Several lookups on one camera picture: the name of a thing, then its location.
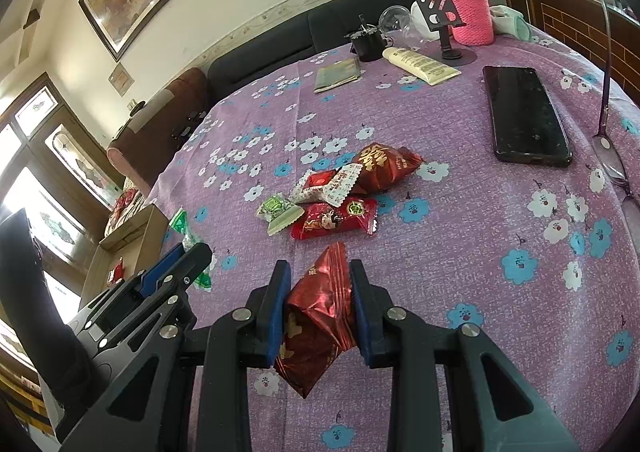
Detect pale green snack packet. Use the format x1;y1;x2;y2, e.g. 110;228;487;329
266;209;307;236

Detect green booklet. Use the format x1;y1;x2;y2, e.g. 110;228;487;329
314;57;362;94

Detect black mug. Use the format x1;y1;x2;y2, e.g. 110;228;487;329
350;25;388;63

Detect person's left forearm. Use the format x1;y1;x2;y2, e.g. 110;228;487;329
0;209;103;439

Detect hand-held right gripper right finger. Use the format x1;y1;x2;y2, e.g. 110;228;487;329
350;259;581;452

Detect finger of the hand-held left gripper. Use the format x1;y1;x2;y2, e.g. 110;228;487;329
92;277;198;373
100;242;212;328

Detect wall plaque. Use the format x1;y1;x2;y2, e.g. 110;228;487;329
109;63;135;96

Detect wooden furniture panel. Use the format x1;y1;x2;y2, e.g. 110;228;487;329
515;0;640;108

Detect brown armchair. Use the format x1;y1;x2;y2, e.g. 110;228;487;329
106;67;211;198

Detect green white snack packet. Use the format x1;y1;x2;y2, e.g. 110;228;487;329
256;195;296;223

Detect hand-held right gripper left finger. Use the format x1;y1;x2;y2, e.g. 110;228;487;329
60;261;292;452

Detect eyeglasses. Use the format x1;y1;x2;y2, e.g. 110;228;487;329
592;0;640;213

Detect black phone stand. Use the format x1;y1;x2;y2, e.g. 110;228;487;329
411;0;477;67

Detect cardboard box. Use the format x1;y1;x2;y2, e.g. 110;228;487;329
77;205;171;313

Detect black sofa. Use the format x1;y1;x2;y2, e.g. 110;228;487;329
206;0;446;106

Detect white and red snack packet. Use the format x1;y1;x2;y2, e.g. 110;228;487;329
292;169;336;203
325;163;363;207

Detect dark red foil snack packet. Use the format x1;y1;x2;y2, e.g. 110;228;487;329
275;242;358;398

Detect red figure-print snack packet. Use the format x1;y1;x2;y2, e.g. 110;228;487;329
291;197;379;240

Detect dark red gold-print snack packet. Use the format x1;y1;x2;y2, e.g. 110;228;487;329
350;142;423;193

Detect pale green cloth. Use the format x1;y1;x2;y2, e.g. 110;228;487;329
489;5;531;42

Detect patterned blanket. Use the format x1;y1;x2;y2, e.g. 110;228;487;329
105;187;146;238

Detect cream tube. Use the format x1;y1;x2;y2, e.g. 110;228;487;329
382;46;462;84

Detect wooden glass door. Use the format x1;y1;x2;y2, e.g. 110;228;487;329
0;72;126;383

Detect white container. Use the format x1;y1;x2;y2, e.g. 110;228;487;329
410;1;443;40

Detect black smartphone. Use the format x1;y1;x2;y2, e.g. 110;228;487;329
482;65;573;168

